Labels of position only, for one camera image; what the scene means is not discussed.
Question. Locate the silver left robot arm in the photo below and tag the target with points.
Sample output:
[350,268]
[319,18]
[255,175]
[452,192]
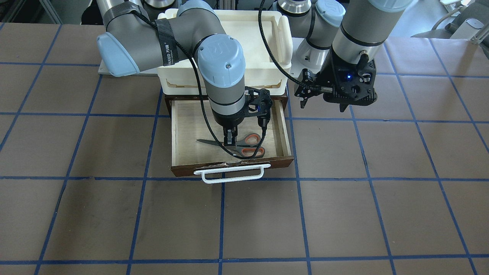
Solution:
[339,46]

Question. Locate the grey orange scissors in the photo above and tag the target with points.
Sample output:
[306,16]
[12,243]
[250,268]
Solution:
[246,147]

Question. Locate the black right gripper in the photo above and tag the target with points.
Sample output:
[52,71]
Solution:
[227,118]

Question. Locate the light wooden drawer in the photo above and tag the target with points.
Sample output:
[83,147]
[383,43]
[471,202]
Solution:
[196,138]

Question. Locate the white plastic tray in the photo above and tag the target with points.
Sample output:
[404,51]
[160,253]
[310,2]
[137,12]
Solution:
[242,48]

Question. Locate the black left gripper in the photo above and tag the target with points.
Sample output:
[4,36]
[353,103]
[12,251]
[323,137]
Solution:
[326,78]

